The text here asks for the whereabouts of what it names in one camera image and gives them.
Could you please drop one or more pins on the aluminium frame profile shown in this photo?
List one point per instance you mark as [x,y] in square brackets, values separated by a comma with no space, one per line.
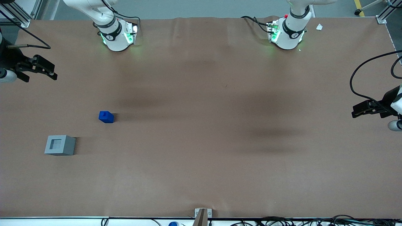
[22,17]
[386,14]

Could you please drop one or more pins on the blue stepped plastic part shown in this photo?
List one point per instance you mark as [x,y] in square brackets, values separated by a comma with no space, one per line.
[106,117]

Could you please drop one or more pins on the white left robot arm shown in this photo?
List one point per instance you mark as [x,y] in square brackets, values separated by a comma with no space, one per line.
[289,39]

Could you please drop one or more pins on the trolley leg with caster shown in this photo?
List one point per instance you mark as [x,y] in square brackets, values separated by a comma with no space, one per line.
[367,5]

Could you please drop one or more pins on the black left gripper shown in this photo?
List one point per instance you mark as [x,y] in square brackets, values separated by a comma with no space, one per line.
[388,101]

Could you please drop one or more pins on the paper table cover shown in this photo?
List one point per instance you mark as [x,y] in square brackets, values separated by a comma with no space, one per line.
[201,141]

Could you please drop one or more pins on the gray square socket base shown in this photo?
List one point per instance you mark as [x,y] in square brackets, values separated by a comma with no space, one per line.
[66,149]

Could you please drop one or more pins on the white paper scrap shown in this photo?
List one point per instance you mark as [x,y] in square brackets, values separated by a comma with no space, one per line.
[319,27]

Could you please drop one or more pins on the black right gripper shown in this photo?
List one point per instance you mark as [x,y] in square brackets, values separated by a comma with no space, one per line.
[9,59]

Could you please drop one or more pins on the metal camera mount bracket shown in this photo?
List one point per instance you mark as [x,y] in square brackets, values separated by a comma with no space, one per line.
[202,216]

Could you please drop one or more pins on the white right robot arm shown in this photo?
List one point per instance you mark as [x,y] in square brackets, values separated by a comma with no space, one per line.
[116,40]

